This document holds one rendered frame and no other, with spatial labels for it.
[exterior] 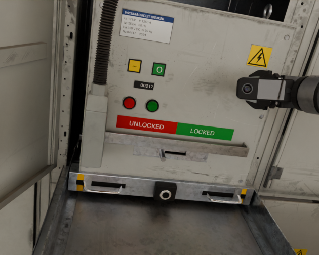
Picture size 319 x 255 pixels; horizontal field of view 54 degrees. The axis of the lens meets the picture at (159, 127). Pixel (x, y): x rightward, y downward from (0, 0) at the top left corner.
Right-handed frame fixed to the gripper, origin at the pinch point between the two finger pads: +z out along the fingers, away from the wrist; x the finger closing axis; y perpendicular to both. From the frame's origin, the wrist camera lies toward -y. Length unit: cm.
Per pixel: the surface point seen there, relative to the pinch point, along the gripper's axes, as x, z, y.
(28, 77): -1, 21, -50
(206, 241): -39.7, -2.8, -6.8
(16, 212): -47, 42, -53
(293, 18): 20.6, 5.9, 20.7
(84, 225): -37, 8, -36
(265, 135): -15.4, 14.7, 23.6
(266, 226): -36.8, -4.5, 10.8
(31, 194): -39, 39, -48
